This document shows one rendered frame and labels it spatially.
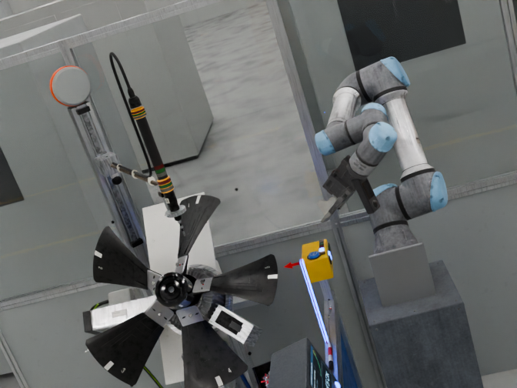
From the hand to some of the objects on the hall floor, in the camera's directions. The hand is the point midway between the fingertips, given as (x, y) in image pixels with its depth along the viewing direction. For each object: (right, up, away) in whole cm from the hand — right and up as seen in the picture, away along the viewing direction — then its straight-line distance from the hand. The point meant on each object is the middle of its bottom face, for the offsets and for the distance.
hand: (331, 215), depth 219 cm
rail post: (+30, -110, +88) cm, 144 cm away
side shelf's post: (-13, -113, +117) cm, 163 cm away
